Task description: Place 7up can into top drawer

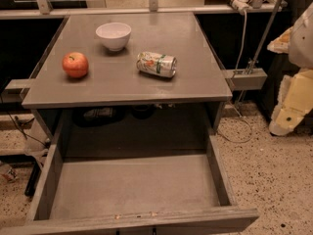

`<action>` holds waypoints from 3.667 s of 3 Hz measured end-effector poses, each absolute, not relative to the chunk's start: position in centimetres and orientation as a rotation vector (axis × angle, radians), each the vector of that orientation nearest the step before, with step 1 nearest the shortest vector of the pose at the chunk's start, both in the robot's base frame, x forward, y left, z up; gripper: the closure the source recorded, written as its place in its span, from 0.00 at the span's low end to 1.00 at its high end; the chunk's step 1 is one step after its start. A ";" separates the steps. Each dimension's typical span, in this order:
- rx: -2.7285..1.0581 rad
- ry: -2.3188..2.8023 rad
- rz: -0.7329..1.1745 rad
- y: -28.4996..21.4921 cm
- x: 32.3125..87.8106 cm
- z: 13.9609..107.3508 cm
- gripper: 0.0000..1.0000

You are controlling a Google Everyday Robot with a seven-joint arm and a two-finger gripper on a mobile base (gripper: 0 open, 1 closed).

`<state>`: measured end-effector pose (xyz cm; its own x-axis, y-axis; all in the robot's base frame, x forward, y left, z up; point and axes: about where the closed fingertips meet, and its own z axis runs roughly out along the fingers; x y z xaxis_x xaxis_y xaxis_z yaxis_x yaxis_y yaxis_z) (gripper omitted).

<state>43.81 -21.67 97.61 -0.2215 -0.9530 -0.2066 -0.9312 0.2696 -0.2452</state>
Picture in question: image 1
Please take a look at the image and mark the red apple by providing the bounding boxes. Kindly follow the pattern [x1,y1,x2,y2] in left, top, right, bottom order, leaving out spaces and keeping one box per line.
[62,52,89,78]

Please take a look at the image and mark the silver green 7up can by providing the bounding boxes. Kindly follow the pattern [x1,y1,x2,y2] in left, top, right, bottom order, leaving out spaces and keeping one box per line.
[136,52,177,78]

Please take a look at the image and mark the grey cabinet with top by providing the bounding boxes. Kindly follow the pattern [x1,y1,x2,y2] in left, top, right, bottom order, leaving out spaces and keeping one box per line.
[22,13,232,127]

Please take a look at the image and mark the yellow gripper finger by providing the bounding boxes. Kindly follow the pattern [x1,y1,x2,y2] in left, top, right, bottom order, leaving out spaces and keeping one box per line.
[269,70,313,136]

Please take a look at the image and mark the white ceramic bowl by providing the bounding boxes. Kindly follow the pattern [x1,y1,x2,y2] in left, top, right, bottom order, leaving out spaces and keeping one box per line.
[96,23,132,51]

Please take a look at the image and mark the black cable on floor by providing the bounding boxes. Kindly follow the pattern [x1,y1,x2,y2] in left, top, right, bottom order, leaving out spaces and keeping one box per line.
[0,95,47,147]

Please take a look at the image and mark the white cable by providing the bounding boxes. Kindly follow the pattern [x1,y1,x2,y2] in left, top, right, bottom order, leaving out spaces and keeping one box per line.
[216,9,254,145]

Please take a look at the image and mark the open grey top drawer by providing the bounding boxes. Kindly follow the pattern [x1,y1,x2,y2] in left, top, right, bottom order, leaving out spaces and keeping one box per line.
[1,109,258,235]

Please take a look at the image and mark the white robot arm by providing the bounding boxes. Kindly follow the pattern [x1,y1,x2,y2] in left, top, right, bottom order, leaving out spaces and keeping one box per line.
[267,3,313,136]

